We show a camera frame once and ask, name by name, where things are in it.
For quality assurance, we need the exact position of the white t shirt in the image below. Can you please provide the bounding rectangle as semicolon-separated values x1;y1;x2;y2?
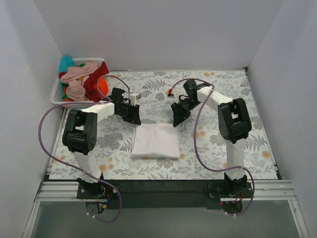
131;123;180;159

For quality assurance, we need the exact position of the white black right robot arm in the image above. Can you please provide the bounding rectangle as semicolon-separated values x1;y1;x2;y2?
167;78;252;198

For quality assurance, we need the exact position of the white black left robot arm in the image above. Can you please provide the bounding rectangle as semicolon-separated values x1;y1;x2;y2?
62;88;141;198

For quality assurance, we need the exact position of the floral patterned table mat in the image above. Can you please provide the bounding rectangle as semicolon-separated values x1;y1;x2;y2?
49;69;278;180

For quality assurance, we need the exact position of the orange t shirt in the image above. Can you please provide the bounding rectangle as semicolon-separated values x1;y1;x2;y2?
97;75;109;97

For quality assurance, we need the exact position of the red t shirt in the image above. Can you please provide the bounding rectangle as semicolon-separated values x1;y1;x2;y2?
83;61;109;102

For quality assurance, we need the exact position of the pink t shirt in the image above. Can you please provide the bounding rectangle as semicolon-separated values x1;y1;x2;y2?
60;61;98;101

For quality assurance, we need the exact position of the green garment in basket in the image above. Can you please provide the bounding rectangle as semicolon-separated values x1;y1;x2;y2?
61;83;72;102

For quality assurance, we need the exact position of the white plastic laundry basket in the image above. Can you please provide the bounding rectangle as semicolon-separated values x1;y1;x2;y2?
50;58;105;105

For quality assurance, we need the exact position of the teal t shirt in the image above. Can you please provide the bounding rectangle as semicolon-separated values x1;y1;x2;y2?
58;56;75;79

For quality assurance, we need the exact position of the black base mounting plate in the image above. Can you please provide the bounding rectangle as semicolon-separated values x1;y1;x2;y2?
76;178;253;210

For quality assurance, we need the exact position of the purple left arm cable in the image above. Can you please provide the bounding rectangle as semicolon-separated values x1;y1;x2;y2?
37;75;132;223

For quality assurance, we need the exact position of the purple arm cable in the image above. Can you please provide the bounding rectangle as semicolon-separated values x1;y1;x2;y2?
37;75;132;223
168;78;256;217

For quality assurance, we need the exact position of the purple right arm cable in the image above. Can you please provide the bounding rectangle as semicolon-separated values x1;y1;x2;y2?
168;78;256;217

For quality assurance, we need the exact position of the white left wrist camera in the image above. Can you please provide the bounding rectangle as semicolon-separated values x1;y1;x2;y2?
129;93;142;105

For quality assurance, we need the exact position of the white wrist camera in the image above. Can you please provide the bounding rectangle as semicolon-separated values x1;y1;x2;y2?
167;89;174;99
129;93;142;105

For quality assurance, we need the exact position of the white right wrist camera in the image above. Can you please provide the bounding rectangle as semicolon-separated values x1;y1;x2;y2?
167;89;174;99

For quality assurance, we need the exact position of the aluminium frame rail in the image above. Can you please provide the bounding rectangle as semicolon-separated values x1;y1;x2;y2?
34;180;82;202

